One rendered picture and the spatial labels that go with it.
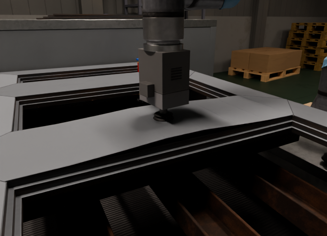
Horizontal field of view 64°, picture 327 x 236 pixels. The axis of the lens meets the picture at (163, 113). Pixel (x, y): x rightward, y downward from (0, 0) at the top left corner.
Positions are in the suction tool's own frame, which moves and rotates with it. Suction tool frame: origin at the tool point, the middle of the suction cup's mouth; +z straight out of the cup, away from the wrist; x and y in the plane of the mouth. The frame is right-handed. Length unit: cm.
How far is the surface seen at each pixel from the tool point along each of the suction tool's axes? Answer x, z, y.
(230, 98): 24.7, -0.1, -3.8
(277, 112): 25.2, -0.1, 9.8
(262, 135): 16.0, 2.2, 12.7
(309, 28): 567, 2, -262
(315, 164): 40.1, 16.9, 14.3
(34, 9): 42, -32, -354
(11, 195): -28.9, 0.9, 6.9
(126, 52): 31, -5, -77
